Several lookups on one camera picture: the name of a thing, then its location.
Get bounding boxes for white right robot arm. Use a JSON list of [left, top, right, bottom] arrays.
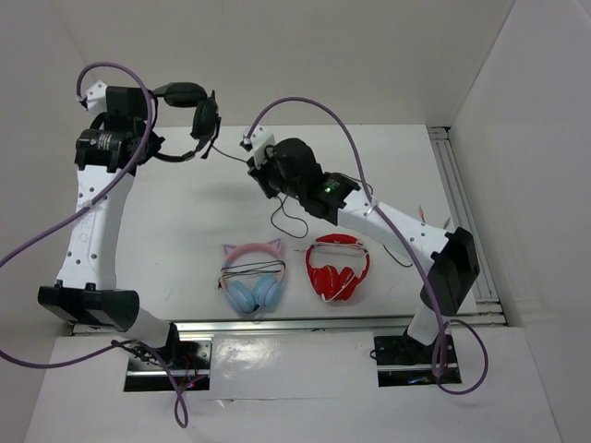
[[241, 135, 480, 362]]

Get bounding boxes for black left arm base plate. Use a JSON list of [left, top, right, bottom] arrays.
[[124, 337, 213, 392]]

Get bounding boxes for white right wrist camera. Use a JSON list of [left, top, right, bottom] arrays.
[[240, 127, 275, 169]]

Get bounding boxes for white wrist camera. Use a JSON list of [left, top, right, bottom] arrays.
[[240, 127, 275, 169], [78, 80, 108, 117]]

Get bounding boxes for aluminium rail right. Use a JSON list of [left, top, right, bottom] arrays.
[[427, 126, 506, 324]]

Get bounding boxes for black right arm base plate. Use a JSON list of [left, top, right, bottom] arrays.
[[369, 335, 437, 388]]

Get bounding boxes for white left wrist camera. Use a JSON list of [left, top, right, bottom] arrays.
[[78, 80, 108, 117]]

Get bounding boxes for aluminium rail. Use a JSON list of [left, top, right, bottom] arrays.
[[427, 126, 506, 324], [72, 309, 508, 339]]

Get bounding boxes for pink blue cat-ear headphones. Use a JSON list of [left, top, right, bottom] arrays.
[[218, 238, 286, 315]]

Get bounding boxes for red headphones white cable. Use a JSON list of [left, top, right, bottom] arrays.
[[293, 233, 372, 305]]

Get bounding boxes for aluminium rail front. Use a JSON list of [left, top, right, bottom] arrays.
[[72, 309, 508, 339]]

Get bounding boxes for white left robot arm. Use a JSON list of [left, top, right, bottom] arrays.
[[38, 81, 183, 368]]

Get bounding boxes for black wired headphones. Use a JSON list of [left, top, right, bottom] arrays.
[[150, 81, 452, 269]]

